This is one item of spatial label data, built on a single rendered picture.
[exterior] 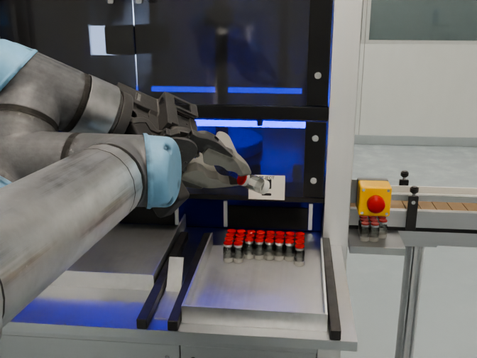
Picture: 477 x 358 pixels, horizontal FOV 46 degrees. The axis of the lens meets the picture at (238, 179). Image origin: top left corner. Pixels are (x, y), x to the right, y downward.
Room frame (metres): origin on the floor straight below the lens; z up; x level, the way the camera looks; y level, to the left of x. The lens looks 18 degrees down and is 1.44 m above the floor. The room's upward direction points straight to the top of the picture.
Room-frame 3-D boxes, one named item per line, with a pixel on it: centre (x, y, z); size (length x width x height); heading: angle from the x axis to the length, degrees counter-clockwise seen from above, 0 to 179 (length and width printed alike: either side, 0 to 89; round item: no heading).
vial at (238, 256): (1.15, 0.00, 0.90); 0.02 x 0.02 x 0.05
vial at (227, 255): (1.15, 0.02, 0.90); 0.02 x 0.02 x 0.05
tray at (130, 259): (1.20, 0.28, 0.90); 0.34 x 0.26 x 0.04; 174
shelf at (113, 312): (1.12, 0.12, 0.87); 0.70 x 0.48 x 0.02; 84
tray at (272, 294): (1.06, -0.05, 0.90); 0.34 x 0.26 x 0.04; 174
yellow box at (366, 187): (1.26, -0.32, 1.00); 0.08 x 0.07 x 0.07; 174
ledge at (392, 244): (1.30, -0.34, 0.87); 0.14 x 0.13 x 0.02; 174
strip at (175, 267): (0.99, 0.13, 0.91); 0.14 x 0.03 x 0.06; 174
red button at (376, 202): (1.22, -0.31, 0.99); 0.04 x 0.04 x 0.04; 84
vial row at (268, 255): (1.17, -0.06, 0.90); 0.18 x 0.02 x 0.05; 84
